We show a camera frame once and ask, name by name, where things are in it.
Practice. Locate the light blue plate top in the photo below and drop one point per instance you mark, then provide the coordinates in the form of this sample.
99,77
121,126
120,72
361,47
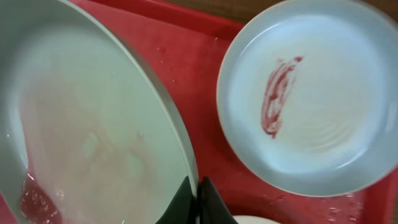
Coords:
307,96

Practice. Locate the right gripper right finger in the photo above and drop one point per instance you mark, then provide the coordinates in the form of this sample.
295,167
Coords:
212,208

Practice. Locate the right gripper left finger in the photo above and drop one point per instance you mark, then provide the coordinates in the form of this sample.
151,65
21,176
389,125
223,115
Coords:
183,207

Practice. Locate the light blue plate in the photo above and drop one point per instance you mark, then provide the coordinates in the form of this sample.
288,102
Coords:
88,132
307,96

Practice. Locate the red plastic tray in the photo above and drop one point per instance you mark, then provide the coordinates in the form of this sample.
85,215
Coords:
185,51

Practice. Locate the white plate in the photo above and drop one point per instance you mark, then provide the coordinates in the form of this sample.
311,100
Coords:
246,219

